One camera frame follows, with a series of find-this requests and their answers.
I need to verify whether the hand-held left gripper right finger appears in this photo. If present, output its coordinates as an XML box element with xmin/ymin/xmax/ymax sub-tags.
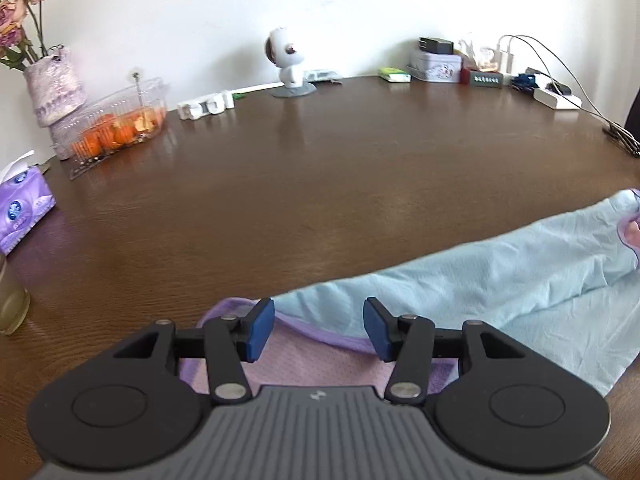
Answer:
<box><xmin>363</xmin><ymin>296</ymin><xmax>523</xmax><ymax>406</ymax></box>

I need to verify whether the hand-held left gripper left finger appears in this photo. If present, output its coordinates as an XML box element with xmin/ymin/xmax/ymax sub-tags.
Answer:
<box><xmin>112</xmin><ymin>297</ymin><xmax>277</xmax><ymax>406</ymax></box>

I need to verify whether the pink blue mesh underwear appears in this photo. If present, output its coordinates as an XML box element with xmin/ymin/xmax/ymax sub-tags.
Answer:
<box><xmin>180</xmin><ymin>189</ymin><xmax>640</xmax><ymax>397</ymax></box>

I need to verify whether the white plastic clip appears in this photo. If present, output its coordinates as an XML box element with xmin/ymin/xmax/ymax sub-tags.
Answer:
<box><xmin>176</xmin><ymin>90</ymin><xmax>236</xmax><ymax>121</ymax></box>

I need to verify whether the clear drinking glass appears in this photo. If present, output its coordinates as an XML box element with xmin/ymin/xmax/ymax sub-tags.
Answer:
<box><xmin>0</xmin><ymin>252</ymin><xmax>32</xmax><ymax>336</ymax></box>

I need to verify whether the clear plastic fruit container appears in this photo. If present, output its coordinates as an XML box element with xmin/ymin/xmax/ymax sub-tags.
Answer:
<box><xmin>49</xmin><ymin>77</ymin><xmax>168</xmax><ymax>168</ymax></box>

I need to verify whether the purple tissue pack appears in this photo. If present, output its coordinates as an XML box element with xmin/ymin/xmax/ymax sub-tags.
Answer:
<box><xmin>0</xmin><ymin>150</ymin><xmax>57</xmax><ymax>256</ymax></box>

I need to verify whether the printed tin box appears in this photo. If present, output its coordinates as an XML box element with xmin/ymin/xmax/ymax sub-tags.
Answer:
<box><xmin>406</xmin><ymin>50</ymin><xmax>463</xmax><ymax>83</ymax></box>

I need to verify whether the dark green tissue box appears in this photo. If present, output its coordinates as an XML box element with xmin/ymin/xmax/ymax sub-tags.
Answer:
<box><xmin>461</xmin><ymin>67</ymin><xmax>505</xmax><ymax>88</ymax></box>

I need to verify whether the white robot figurine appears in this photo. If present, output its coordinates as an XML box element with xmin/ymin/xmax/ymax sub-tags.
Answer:
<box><xmin>263</xmin><ymin>27</ymin><xmax>318</xmax><ymax>98</ymax></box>

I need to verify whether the plastic fruit pick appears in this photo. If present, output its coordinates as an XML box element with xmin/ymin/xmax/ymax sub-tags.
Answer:
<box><xmin>129</xmin><ymin>67</ymin><xmax>147</xmax><ymax>126</ymax></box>

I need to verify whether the black charger block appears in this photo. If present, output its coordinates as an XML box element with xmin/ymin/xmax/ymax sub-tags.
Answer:
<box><xmin>419</xmin><ymin>37</ymin><xmax>455</xmax><ymax>55</ymax></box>

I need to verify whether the orange snack packet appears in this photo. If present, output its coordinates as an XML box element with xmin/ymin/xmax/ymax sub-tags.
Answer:
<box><xmin>475</xmin><ymin>47</ymin><xmax>501</xmax><ymax>71</ymax></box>

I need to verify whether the pink textured vase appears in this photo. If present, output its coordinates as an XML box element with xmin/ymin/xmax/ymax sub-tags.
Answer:
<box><xmin>23</xmin><ymin>46</ymin><xmax>87</xmax><ymax>128</ymax></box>

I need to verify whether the white power strip with chargers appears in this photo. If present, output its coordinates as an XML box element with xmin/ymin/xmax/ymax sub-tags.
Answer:
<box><xmin>500</xmin><ymin>35</ymin><xmax>640</xmax><ymax>153</ymax></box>

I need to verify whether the black chair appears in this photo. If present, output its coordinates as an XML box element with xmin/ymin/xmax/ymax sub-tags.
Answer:
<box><xmin>625</xmin><ymin>92</ymin><xmax>640</xmax><ymax>136</ymax></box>

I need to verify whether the white flat cable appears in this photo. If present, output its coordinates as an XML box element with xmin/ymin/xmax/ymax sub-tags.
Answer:
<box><xmin>232</xmin><ymin>81</ymin><xmax>283</xmax><ymax>98</ymax></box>

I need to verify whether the grey charging cable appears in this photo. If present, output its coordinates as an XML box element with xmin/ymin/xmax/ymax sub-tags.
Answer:
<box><xmin>507</xmin><ymin>37</ymin><xmax>640</xmax><ymax>156</ymax></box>

